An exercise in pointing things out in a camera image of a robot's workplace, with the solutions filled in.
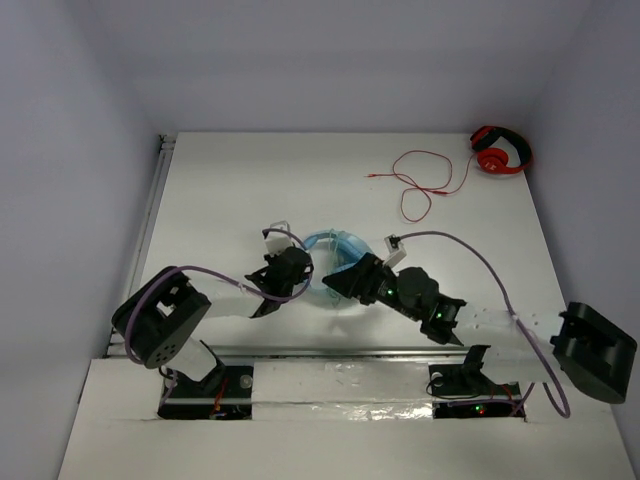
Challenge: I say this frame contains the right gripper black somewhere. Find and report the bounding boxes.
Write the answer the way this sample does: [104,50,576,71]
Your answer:
[323,252,422,323]

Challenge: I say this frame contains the light blue headphones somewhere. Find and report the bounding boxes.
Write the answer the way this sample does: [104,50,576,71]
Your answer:
[299,227,374,310]

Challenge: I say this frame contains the green audio cable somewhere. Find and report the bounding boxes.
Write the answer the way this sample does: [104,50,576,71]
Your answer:
[327,229,351,309]

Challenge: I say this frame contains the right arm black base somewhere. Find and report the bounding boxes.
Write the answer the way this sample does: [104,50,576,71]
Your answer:
[425,345,526,420]

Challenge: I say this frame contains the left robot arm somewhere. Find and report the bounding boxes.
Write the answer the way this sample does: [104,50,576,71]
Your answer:
[111,246,313,397]

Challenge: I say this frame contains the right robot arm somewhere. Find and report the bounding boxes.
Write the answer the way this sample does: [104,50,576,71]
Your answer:
[322,253,637,404]

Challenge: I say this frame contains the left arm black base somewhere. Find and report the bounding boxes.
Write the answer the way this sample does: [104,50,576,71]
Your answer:
[157,358,254,421]

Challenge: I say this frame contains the red and black headphones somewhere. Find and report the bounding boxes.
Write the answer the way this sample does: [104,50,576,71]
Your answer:
[470,125,534,175]

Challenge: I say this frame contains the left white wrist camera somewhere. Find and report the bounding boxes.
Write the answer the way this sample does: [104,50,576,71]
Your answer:
[262,220,299,257]

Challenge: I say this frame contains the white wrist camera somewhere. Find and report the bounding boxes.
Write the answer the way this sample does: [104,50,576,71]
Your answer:
[384,235,407,268]
[262,220,299,257]

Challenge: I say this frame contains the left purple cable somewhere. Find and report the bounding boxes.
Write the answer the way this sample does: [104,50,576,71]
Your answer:
[122,227,314,401]

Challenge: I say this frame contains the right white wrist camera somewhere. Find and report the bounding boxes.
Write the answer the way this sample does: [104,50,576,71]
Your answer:
[384,235,407,268]

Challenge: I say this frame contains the red audio cable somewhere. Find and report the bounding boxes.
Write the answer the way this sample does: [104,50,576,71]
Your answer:
[364,149,472,224]

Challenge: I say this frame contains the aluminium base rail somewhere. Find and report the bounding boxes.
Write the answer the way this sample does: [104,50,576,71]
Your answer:
[104,329,531,421]

